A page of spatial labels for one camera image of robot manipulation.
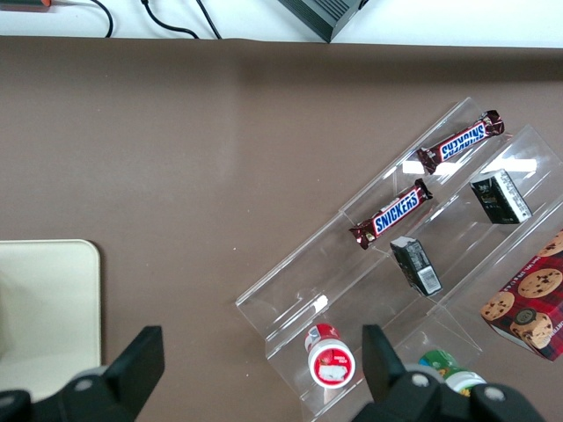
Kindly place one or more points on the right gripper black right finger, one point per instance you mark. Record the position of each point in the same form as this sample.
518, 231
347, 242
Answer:
382, 373

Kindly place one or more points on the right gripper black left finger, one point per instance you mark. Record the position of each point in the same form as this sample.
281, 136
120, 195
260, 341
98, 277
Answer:
132, 373

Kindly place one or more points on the cream plastic tray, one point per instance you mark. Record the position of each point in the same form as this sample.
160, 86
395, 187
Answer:
48, 307

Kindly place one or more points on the red-lidded white jar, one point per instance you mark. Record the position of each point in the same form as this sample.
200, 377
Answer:
331, 365

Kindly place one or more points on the green-lidded jar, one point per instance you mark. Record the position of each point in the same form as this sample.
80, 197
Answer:
448, 367

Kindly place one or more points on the small black carton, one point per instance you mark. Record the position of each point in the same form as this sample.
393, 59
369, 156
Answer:
418, 268
499, 198

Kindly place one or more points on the clear acrylic stepped shelf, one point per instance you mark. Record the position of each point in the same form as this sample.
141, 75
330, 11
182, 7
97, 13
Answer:
308, 285

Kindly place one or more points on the Snickers bar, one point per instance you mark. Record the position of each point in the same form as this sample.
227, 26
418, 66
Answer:
393, 215
462, 143

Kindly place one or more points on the red cookie box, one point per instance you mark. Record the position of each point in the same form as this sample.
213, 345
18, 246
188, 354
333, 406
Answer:
532, 307

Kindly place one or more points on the dark grey box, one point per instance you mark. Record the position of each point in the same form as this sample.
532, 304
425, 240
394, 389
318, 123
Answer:
325, 15

